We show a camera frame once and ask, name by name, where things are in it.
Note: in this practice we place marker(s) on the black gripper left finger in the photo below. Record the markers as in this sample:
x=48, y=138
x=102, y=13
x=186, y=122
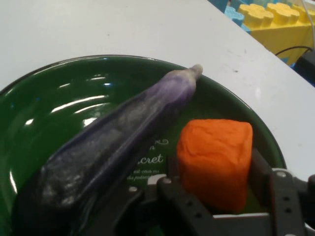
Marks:
x=182, y=204

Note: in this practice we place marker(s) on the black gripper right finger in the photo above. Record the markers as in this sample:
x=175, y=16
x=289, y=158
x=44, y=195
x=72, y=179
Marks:
x=283, y=196

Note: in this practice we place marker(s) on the orange foam toy block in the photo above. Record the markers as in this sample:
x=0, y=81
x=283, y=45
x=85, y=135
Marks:
x=216, y=162

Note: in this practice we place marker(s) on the purple toy eggplant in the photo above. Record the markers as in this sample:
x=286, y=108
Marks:
x=110, y=147

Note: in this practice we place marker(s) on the black box device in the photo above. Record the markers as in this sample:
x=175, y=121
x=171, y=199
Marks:
x=306, y=67

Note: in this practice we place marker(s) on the green enamel plate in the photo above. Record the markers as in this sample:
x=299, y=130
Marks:
x=44, y=113

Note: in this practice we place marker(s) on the yellow foam block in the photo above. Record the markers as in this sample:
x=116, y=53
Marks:
x=278, y=27

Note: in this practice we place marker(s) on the blue toy brick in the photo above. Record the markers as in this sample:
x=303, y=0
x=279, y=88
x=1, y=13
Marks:
x=237, y=14

